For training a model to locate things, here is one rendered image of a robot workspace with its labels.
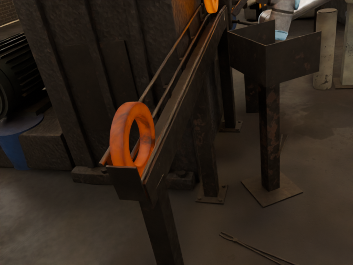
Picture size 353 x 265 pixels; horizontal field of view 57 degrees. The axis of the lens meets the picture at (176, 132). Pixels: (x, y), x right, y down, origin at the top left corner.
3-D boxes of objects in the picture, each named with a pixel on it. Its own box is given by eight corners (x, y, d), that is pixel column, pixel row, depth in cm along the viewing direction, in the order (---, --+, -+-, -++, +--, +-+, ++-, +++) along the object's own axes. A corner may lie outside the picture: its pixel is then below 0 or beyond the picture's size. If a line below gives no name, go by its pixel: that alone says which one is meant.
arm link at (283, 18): (280, 38, 147) (288, 9, 141) (288, 43, 137) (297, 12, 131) (260, 35, 146) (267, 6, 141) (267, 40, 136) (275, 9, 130)
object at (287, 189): (269, 216, 136) (265, 46, 100) (239, 181, 158) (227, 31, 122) (311, 200, 140) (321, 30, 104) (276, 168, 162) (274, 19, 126)
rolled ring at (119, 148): (144, 87, 80) (132, 88, 81) (114, 134, 66) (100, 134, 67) (160, 145, 91) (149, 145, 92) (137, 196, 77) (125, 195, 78)
